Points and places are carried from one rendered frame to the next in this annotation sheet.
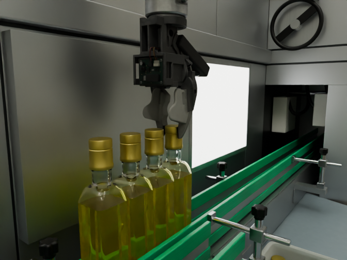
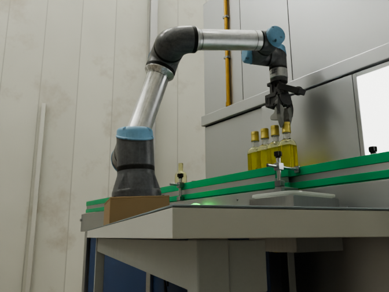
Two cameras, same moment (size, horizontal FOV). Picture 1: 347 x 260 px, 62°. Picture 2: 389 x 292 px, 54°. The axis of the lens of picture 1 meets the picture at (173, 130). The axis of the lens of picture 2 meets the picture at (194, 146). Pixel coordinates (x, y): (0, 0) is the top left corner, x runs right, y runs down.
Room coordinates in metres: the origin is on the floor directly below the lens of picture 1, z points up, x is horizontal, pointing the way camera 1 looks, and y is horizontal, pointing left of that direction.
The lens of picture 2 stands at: (0.59, -1.53, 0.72)
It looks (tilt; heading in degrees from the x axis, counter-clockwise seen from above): 13 degrees up; 105
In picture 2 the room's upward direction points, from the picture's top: straight up
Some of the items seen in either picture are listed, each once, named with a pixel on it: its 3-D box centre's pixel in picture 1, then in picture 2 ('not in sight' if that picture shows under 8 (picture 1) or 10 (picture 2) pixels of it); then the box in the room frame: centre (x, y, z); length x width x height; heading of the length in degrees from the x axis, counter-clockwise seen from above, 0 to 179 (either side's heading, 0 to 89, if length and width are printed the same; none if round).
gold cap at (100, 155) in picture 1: (100, 152); (254, 137); (0.42, 0.11, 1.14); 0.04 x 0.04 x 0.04
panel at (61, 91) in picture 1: (180, 117); (353, 118); (0.81, -0.02, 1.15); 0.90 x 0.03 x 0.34; 143
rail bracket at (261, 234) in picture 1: (246, 232); (283, 169); (0.54, -0.15, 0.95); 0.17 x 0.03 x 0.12; 53
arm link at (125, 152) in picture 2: not in sight; (135, 146); (0.09, -0.44, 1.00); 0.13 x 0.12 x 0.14; 123
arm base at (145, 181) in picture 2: not in sight; (136, 183); (0.10, -0.44, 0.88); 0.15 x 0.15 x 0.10
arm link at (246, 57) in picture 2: not in sight; (257, 53); (0.46, -0.06, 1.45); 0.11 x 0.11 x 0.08; 33
